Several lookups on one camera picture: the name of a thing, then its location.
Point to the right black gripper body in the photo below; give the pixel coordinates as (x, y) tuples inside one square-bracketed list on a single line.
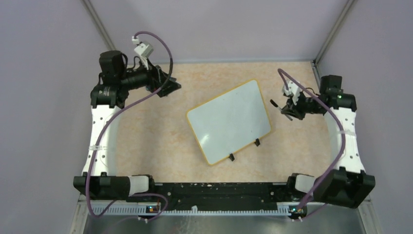
[(305, 105)]

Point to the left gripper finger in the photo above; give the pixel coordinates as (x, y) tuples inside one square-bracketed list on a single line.
[(164, 77), (168, 88)]

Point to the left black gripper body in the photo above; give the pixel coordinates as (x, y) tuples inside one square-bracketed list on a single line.
[(142, 78)]

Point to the black white marker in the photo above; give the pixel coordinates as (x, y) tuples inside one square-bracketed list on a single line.
[(280, 109)]

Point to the yellow framed whiteboard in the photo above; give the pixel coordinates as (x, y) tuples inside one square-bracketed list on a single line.
[(229, 122)]

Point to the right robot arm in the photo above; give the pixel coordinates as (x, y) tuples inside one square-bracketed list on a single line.
[(345, 182)]

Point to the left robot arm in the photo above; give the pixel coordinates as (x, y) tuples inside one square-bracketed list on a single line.
[(99, 179)]

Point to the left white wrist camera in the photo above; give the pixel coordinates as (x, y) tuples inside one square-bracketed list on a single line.
[(143, 49)]

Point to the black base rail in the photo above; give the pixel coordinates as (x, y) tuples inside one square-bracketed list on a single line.
[(240, 197)]

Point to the white cable duct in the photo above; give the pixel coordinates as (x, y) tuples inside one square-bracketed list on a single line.
[(142, 210)]

